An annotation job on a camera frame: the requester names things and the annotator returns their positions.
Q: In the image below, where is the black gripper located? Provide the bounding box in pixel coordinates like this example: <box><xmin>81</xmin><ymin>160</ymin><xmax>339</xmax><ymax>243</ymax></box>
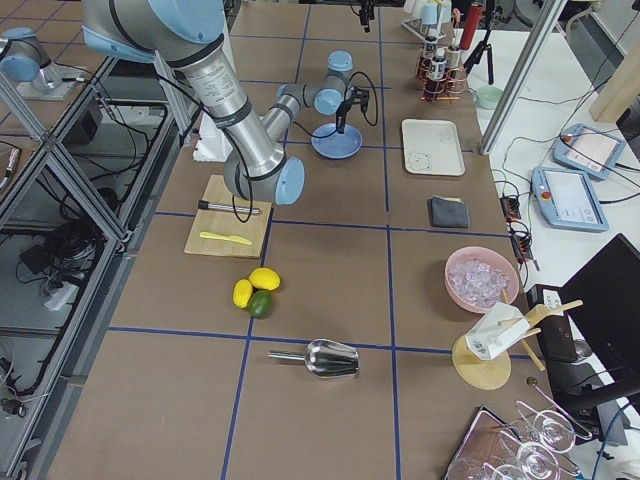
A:
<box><xmin>349</xmin><ymin>0</ymin><xmax>375</xmax><ymax>32</ymax></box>
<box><xmin>335</xmin><ymin>87</ymin><xmax>370</xmax><ymax>134</ymax></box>

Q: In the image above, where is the blue plate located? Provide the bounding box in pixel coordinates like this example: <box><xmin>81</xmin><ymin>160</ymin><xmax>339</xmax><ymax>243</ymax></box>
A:
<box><xmin>311</xmin><ymin>124</ymin><xmax>363</xmax><ymax>160</ymax></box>

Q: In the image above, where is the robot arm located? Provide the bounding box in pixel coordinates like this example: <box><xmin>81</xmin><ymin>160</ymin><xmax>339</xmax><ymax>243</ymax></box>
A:
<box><xmin>83</xmin><ymin>0</ymin><xmax>355</xmax><ymax>205</ymax></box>

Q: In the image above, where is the bottle white cap left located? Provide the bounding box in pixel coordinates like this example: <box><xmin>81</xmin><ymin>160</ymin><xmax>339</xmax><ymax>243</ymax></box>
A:
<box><xmin>422</xmin><ymin>29</ymin><xmax>438</xmax><ymax>69</ymax></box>

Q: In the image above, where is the bottle white cap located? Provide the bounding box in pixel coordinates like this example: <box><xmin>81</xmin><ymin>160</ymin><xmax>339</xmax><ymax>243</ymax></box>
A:
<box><xmin>429</xmin><ymin>48</ymin><xmax>446</xmax><ymax>82</ymax></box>
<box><xmin>422</xmin><ymin>29</ymin><xmax>438</xmax><ymax>69</ymax></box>

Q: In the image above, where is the bottle white cap lower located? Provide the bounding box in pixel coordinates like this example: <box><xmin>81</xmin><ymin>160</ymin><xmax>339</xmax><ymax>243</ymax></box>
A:
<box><xmin>429</xmin><ymin>48</ymin><xmax>446</xmax><ymax>82</ymax></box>

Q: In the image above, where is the cream bear tray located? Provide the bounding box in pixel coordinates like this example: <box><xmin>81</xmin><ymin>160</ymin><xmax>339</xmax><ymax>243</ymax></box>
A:
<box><xmin>401</xmin><ymin>119</ymin><xmax>465</xmax><ymax>177</ymax></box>

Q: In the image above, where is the red cylinder bottle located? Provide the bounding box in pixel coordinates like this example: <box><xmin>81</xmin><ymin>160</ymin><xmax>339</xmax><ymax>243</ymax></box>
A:
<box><xmin>459</xmin><ymin>1</ymin><xmax>484</xmax><ymax>51</ymax></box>

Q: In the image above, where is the black tripod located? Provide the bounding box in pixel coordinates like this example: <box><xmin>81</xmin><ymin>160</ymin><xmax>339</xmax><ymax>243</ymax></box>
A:
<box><xmin>463</xmin><ymin>0</ymin><xmax>499</xmax><ymax>85</ymax></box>

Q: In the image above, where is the grey folded cloth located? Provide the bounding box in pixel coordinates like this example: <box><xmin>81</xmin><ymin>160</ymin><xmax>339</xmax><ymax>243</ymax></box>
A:
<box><xmin>428</xmin><ymin>196</ymin><xmax>470</xmax><ymax>228</ymax></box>

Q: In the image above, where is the mint green bowl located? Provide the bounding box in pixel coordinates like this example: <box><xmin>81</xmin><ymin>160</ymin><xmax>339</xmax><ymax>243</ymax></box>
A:
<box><xmin>475</xmin><ymin>85</ymin><xmax>503</xmax><ymax>110</ymax></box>

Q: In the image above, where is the yellow plastic knife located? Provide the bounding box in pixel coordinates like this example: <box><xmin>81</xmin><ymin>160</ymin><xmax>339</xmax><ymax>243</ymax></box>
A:
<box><xmin>199</xmin><ymin>231</ymin><xmax>253</xmax><ymax>246</ymax></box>

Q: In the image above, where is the steel muddler black tip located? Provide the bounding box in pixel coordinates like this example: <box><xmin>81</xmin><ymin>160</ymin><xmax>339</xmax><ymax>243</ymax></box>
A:
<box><xmin>197</xmin><ymin>199</ymin><xmax>261</xmax><ymax>215</ymax></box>

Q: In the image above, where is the wooden cutting board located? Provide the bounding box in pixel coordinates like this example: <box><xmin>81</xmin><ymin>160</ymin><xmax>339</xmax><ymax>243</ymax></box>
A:
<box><xmin>184</xmin><ymin>175</ymin><xmax>272</xmax><ymax>258</ymax></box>

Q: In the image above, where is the yellow lemon round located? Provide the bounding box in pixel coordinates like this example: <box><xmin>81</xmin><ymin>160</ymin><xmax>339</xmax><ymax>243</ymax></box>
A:
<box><xmin>248</xmin><ymin>267</ymin><xmax>281</xmax><ymax>291</ymax></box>

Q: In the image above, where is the yellow lemon oval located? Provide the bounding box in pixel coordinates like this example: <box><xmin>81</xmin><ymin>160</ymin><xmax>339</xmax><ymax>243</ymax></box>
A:
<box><xmin>232</xmin><ymin>278</ymin><xmax>254</xmax><ymax>309</ymax></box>

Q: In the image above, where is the green lime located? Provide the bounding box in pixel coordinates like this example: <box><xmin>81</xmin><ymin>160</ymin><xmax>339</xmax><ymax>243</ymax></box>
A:
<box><xmin>247</xmin><ymin>290</ymin><xmax>273</xmax><ymax>319</ymax></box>

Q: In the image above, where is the pink bowl with ice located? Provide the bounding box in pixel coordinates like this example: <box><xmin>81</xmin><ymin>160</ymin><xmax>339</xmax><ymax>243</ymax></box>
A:
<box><xmin>444</xmin><ymin>246</ymin><xmax>520</xmax><ymax>313</ymax></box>

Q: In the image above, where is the steel ice scoop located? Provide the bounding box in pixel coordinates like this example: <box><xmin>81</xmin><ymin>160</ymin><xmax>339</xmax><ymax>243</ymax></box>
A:
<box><xmin>268</xmin><ymin>339</ymin><xmax>360</xmax><ymax>379</ymax></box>

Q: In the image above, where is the teach pendant near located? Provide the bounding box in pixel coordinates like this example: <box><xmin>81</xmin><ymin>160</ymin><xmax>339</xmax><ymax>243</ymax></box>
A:
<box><xmin>531</xmin><ymin>167</ymin><xmax>609</xmax><ymax>232</ymax></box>

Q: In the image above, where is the teach pendant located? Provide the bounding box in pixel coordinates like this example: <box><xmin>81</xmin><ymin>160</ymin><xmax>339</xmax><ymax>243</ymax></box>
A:
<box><xmin>553</xmin><ymin>123</ymin><xmax>627</xmax><ymax>181</ymax></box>
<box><xmin>531</xmin><ymin>167</ymin><xmax>609</xmax><ymax>232</ymax></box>

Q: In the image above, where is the teach pendant far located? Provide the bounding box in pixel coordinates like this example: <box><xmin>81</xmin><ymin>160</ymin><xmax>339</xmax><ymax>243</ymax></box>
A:
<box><xmin>553</xmin><ymin>123</ymin><xmax>627</xmax><ymax>181</ymax></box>

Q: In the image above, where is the white paper carton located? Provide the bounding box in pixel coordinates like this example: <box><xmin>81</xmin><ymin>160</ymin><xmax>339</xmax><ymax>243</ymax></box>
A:
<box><xmin>465</xmin><ymin>302</ymin><xmax>530</xmax><ymax>361</ymax></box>

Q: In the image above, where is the wooden stand round base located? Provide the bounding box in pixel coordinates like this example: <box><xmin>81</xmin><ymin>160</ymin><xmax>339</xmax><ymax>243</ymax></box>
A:
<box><xmin>452</xmin><ymin>300</ymin><xmax>583</xmax><ymax>390</ymax></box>

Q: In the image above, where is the black monitor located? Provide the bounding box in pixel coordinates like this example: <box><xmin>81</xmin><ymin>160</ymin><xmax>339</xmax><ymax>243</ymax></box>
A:
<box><xmin>542</xmin><ymin>232</ymin><xmax>640</xmax><ymax>431</ymax></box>

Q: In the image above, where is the glass rack tray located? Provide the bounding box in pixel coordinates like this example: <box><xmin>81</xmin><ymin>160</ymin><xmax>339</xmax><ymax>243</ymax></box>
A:
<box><xmin>443</xmin><ymin>398</ymin><xmax>593</xmax><ymax>480</ymax></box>

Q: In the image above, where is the white wire cup rack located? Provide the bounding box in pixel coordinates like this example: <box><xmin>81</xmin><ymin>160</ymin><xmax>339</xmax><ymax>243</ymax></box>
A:
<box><xmin>401</xmin><ymin>0</ymin><xmax>453</xmax><ymax>39</ymax></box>

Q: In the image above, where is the copper wire bottle rack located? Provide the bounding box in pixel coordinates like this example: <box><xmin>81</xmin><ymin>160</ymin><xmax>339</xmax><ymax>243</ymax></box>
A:
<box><xmin>415</xmin><ymin>46</ymin><xmax>470</xmax><ymax>102</ymax></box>

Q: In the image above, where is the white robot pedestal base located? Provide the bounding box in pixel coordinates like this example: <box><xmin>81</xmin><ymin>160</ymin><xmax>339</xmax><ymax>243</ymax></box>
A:
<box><xmin>192</xmin><ymin>0</ymin><xmax>241</xmax><ymax>165</ymax></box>

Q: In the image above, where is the aluminium frame post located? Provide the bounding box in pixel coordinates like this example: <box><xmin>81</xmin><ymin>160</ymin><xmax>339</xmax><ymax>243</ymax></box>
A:
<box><xmin>479</xmin><ymin>0</ymin><xmax>567</xmax><ymax>155</ymax></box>

